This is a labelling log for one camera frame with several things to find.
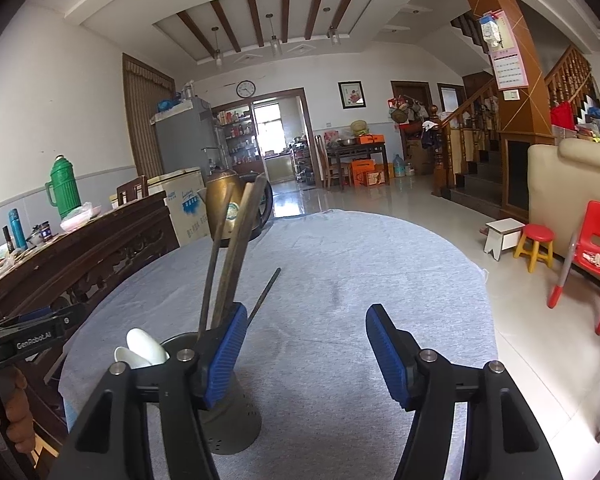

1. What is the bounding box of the grey perforated utensil holder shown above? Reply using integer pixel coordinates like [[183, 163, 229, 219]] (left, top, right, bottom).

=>
[[159, 333, 262, 466]]

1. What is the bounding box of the dark chopstick three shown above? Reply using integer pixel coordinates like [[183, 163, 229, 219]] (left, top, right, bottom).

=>
[[247, 267, 282, 326]]

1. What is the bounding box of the white plastic spoon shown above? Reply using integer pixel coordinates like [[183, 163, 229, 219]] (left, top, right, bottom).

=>
[[126, 328, 170, 367]]

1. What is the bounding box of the dark chopstick two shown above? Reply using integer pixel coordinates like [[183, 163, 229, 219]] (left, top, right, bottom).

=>
[[197, 184, 234, 338]]

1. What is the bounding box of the dark chopstick one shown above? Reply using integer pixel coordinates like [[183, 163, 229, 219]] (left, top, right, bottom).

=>
[[211, 174, 266, 328]]

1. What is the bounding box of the person's left hand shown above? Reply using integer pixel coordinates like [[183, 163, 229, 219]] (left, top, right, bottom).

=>
[[4, 367, 35, 455]]

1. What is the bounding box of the light blue table cloth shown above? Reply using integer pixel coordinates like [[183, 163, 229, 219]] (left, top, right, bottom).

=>
[[58, 209, 499, 480]]

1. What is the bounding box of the dark carved wooden sideboard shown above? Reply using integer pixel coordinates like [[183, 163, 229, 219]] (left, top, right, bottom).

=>
[[0, 192, 178, 450]]

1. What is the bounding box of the blue water bottle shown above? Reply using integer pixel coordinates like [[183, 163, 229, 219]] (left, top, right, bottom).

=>
[[8, 208, 28, 250]]

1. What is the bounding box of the small white stool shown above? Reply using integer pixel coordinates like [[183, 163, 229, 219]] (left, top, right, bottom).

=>
[[483, 218, 524, 261]]

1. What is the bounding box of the green thermos jug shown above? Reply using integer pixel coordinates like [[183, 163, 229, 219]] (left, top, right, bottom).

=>
[[45, 155, 82, 219]]

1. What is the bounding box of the white chest freezer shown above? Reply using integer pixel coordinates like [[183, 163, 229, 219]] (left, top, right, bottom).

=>
[[147, 167, 210, 247]]

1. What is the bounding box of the bronze electric kettle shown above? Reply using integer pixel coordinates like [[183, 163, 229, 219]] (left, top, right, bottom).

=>
[[200, 169, 273, 247]]

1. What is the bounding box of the red yellow stool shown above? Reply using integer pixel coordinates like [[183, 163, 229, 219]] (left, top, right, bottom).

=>
[[514, 223, 555, 273]]

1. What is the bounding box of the dark wooden chair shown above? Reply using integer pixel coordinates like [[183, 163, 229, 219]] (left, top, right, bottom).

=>
[[116, 176, 149, 206]]

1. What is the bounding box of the dark wooden side table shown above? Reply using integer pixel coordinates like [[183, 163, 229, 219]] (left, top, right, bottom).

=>
[[323, 138, 391, 191]]

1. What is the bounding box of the orange box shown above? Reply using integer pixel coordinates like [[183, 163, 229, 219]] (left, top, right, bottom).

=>
[[356, 133, 385, 145]]

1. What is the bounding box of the red child chair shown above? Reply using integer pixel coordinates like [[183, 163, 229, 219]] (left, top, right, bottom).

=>
[[547, 200, 600, 336]]

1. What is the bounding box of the wooden stair railing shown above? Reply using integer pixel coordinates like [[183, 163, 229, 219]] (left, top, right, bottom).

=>
[[434, 44, 595, 196]]

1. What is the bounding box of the grey refrigerator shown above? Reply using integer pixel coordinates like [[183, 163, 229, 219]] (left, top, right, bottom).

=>
[[150, 96, 221, 181]]

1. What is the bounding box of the beige sofa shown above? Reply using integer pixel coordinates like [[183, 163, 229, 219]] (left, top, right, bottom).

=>
[[528, 139, 600, 257]]

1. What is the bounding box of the framed wall picture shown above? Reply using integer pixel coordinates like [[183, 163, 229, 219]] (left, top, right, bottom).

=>
[[338, 81, 366, 110]]

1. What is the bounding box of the round wall clock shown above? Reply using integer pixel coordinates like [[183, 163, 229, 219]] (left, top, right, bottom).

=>
[[236, 79, 257, 99]]

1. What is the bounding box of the wall calendar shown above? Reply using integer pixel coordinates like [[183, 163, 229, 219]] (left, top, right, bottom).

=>
[[479, 10, 528, 91]]

